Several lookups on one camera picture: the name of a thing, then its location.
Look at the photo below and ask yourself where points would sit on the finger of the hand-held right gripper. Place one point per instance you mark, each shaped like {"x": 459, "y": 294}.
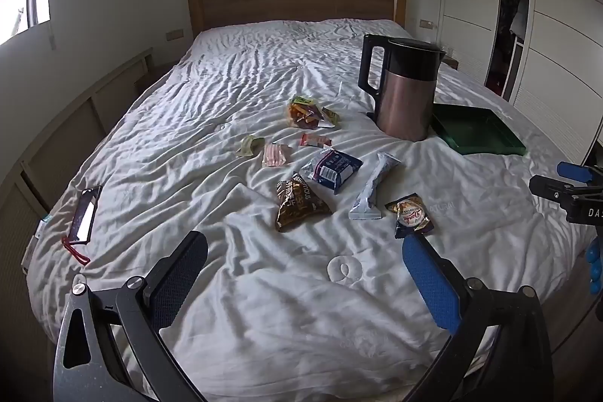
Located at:
{"x": 572, "y": 170}
{"x": 549, "y": 187}

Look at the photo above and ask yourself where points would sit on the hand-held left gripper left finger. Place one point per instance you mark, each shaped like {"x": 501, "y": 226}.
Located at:
{"x": 179, "y": 282}

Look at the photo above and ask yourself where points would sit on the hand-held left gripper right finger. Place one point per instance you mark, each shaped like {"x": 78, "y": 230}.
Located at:
{"x": 433, "y": 284}

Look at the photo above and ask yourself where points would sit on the dark round biscuit packet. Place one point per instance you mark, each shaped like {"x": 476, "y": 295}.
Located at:
{"x": 409, "y": 213}

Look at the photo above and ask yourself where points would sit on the green tray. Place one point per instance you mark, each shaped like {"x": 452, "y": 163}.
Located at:
{"x": 476, "y": 133}

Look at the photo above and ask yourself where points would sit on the long white snack packet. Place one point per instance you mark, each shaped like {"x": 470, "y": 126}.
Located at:
{"x": 372, "y": 187}

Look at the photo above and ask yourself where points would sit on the brown snack packet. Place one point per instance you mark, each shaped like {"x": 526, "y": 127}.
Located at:
{"x": 299, "y": 204}

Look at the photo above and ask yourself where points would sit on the blue snack packet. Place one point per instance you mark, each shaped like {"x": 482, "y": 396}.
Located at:
{"x": 332, "y": 171}

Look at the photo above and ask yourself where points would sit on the pale green snack packet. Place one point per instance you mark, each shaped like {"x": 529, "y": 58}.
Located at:
{"x": 248, "y": 146}

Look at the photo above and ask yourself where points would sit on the pink striped snack packet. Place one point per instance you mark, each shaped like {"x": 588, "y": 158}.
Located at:
{"x": 276, "y": 155}

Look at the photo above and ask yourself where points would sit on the small red snack packet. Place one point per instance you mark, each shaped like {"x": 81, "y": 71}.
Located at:
{"x": 314, "y": 141}

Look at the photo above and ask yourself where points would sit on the clear bag of colourful snacks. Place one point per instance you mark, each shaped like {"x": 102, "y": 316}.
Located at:
{"x": 304, "y": 112}

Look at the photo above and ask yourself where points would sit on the person's right hand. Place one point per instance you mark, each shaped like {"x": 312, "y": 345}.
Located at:
{"x": 594, "y": 260}

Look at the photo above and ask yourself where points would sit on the black smartphone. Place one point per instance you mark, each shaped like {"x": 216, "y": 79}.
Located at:
{"x": 85, "y": 213}

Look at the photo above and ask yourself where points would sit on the white wardrobe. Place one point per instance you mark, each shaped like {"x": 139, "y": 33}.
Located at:
{"x": 560, "y": 53}

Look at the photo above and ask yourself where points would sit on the wooden nightstand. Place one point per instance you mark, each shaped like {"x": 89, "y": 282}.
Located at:
{"x": 451, "y": 63}

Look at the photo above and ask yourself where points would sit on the copper and black electric kettle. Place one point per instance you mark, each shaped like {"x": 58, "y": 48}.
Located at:
{"x": 405, "y": 100}

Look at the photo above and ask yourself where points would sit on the wooden bed with white sheet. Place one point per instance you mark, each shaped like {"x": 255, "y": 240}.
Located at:
{"x": 212, "y": 100}

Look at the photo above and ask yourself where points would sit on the low wooden cabinet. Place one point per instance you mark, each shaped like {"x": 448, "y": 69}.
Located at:
{"x": 70, "y": 124}

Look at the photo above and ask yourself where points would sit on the wall socket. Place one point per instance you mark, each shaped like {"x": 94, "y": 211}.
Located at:
{"x": 427, "y": 24}
{"x": 174, "y": 35}

